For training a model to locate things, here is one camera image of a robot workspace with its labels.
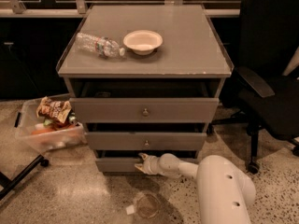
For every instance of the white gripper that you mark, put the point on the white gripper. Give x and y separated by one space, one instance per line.
150 164

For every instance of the grey bottom drawer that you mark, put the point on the grey bottom drawer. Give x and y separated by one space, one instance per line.
123 161

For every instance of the grey drawer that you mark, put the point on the grey drawer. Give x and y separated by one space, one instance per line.
144 101
145 136
123 161

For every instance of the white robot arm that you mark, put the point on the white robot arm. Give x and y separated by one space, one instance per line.
224 192

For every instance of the grey middle drawer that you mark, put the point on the grey middle drawer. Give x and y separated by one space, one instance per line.
145 136

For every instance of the grey top drawer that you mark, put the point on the grey top drawer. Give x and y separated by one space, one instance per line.
144 101

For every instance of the grey three-drawer cabinet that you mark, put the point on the grey three-drawer cabinet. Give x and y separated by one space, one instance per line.
190 51

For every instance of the clear plastic cup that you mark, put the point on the clear plastic cup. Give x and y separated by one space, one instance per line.
147 205

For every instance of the small white paper scrap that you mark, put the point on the small white paper scrap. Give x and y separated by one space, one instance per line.
130 210

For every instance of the clear plastic storage bin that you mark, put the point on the clear plastic storage bin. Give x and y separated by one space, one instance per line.
30 130

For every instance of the brown snack bag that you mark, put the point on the brown snack bag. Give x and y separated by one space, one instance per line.
53 109

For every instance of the clear plastic water bottle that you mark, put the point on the clear plastic water bottle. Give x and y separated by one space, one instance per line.
100 45

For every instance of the white paper bowl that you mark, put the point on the white paper bowl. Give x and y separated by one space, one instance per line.
143 42

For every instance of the black rolling stand leg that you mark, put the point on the black rolling stand leg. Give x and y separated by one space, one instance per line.
9 184

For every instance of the black office chair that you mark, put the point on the black office chair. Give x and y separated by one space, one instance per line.
264 84

